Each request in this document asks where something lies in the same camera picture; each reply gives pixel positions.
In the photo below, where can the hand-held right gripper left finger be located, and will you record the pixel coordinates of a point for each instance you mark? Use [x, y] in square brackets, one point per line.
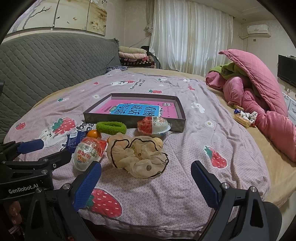
[87, 185]

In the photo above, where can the white air conditioner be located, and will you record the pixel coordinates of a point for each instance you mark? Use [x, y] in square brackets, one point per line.
[257, 30]

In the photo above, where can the green knitted scrunchie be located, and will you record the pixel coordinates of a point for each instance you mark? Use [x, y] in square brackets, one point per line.
[101, 127]

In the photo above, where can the white curtain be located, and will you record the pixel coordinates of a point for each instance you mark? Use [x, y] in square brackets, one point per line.
[189, 34]

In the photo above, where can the grey quilted headboard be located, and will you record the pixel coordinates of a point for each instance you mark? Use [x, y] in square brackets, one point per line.
[46, 69]

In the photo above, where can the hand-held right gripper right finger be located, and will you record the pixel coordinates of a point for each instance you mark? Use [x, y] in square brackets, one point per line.
[205, 185]

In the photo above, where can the pink book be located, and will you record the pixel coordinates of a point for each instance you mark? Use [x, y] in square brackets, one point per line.
[108, 105]

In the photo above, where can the red white plastic snack egg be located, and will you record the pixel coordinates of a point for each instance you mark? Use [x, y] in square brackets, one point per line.
[87, 153]
[150, 127]

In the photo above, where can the pink quilt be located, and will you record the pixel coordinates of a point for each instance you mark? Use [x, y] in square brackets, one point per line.
[254, 76]

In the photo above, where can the tangerine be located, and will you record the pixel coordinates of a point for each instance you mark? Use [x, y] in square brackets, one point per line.
[93, 134]
[108, 140]

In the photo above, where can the grey cardboard box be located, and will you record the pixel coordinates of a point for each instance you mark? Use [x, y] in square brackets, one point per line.
[111, 119]

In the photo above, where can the green blanket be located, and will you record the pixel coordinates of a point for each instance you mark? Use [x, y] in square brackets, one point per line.
[238, 68]

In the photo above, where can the beige folded blanket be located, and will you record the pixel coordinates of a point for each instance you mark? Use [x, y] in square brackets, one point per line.
[131, 49]

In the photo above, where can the black television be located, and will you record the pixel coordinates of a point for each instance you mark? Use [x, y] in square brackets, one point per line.
[286, 69]

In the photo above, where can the blue snack packet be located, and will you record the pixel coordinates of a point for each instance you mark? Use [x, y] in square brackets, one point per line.
[74, 140]

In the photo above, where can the curtain tieback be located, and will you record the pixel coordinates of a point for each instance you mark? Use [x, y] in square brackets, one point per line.
[147, 29]

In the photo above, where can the floral wall panel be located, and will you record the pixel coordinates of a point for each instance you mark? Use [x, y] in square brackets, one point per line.
[69, 16]

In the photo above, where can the orange snack packet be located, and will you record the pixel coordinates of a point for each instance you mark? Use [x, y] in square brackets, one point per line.
[239, 107]

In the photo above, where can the pink folded blanket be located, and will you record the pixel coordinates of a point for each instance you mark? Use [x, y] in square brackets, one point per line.
[131, 55]

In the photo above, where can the dark patterned folded blanket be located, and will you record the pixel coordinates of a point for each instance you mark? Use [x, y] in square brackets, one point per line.
[136, 63]

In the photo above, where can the beige plush toy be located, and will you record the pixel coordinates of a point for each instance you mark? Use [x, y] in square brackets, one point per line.
[138, 160]

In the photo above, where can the black cloth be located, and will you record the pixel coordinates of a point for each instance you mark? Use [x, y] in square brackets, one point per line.
[150, 55]

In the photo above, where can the yellow biscuit packet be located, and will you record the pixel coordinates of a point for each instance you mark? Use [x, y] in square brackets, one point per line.
[241, 120]

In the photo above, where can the white dresser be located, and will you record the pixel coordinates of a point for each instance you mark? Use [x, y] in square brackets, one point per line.
[290, 104]

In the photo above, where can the dark blue patterned cloth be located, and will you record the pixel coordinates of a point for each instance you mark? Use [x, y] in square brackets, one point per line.
[115, 69]

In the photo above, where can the printed dark clothing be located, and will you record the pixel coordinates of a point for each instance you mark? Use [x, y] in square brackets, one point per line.
[15, 208]

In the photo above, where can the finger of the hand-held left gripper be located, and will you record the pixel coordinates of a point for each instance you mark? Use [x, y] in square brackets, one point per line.
[60, 157]
[32, 146]

